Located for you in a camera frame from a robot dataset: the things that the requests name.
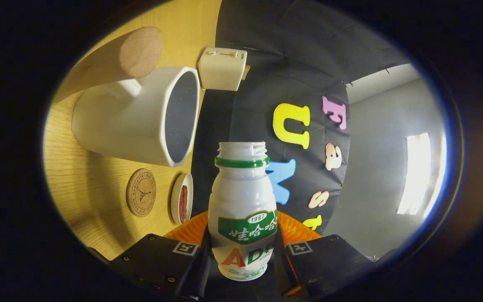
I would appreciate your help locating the black backdrop cloth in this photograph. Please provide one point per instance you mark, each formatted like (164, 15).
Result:
(266, 63)

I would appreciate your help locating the white juice bottle green label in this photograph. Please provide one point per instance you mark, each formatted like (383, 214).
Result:
(241, 193)

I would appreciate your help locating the round white plate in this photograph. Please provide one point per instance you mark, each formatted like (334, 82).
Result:
(173, 197)

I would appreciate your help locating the round cork coaster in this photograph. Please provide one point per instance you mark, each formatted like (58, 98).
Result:
(141, 193)

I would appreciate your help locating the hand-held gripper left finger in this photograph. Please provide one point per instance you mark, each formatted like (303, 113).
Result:
(157, 260)

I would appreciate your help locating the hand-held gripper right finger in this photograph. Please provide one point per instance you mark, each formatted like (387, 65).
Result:
(329, 260)

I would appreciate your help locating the bread slice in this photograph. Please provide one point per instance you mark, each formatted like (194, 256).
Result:
(246, 72)

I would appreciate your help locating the reddish brown meat slices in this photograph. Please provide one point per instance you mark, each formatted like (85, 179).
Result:
(183, 201)

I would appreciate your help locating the wooden table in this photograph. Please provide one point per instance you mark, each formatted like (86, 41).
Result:
(86, 180)

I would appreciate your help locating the cream toaster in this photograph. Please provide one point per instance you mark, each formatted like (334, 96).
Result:
(220, 71)

